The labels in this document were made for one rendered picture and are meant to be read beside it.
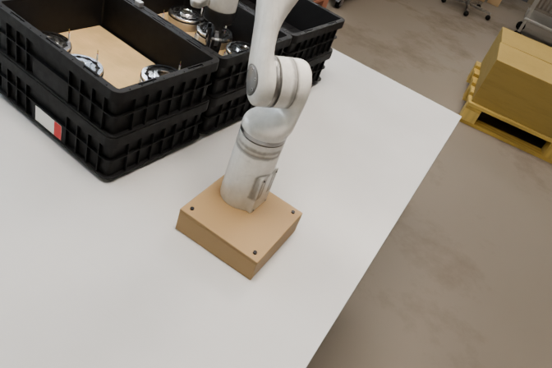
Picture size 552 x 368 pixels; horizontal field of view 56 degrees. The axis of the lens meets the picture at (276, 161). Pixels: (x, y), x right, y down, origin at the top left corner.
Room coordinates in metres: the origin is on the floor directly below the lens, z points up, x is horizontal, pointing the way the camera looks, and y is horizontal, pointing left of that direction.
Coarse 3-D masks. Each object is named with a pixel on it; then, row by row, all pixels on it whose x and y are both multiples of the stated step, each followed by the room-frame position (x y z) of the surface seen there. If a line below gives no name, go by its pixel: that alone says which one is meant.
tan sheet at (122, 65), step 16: (64, 32) 1.09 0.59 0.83; (80, 32) 1.12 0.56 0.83; (96, 32) 1.14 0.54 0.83; (80, 48) 1.04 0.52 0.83; (96, 48) 1.07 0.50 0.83; (112, 48) 1.09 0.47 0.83; (128, 48) 1.12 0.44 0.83; (112, 64) 1.03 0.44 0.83; (128, 64) 1.05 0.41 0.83; (144, 64) 1.08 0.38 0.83; (112, 80) 0.96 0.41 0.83; (128, 80) 0.99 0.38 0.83
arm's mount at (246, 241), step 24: (216, 192) 0.81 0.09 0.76; (192, 216) 0.73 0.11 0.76; (216, 216) 0.75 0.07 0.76; (240, 216) 0.77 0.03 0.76; (264, 216) 0.80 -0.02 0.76; (288, 216) 0.83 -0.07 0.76; (216, 240) 0.70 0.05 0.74; (240, 240) 0.71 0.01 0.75; (264, 240) 0.74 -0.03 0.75; (240, 264) 0.68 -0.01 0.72
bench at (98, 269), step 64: (0, 128) 0.83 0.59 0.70; (320, 128) 1.31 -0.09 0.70; (384, 128) 1.45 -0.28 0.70; (448, 128) 1.61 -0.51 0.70; (0, 192) 0.66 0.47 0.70; (64, 192) 0.72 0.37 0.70; (128, 192) 0.78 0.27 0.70; (192, 192) 0.85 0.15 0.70; (320, 192) 1.02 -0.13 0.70; (384, 192) 1.11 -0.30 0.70; (0, 256) 0.53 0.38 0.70; (64, 256) 0.58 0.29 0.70; (128, 256) 0.63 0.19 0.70; (192, 256) 0.68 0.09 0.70; (320, 256) 0.80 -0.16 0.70; (0, 320) 0.43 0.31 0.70; (64, 320) 0.46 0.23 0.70; (128, 320) 0.50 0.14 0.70; (192, 320) 0.55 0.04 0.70; (256, 320) 0.59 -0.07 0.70; (320, 320) 0.64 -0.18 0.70
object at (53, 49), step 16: (0, 0) 0.95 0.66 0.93; (16, 0) 0.98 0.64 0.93; (128, 0) 1.17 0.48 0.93; (0, 16) 0.92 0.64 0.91; (16, 16) 0.91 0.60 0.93; (32, 32) 0.88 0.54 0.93; (176, 32) 1.10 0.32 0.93; (48, 48) 0.86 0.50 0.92; (64, 64) 0.84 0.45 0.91; (80, 64) 0.83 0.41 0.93; (208, 64) 1.01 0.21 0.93; (96, 80) 0.80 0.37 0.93; (160, 80) 0.87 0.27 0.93; (176, 80) 0.92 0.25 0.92; (112, 96) 0.78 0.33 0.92; (128, 96) 0.80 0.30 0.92
